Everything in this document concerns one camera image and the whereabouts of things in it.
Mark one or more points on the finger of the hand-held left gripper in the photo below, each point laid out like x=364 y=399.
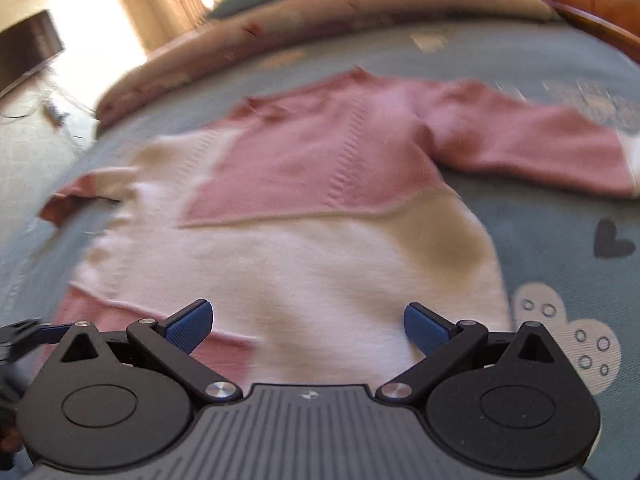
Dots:
x=25 y=337

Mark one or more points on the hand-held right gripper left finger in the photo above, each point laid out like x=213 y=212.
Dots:
x=192 y=325

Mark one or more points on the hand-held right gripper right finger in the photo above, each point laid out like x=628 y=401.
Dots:
x=430 y=330

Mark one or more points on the pink and cream knit sweater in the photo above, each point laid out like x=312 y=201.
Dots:
x=325 y=160

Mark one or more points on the power strip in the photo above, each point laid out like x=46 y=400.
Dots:
x=55 y=115

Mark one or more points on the folded floral quilt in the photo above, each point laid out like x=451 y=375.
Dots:
x=350 y=10

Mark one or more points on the wall television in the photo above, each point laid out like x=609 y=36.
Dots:
x=25 y=50

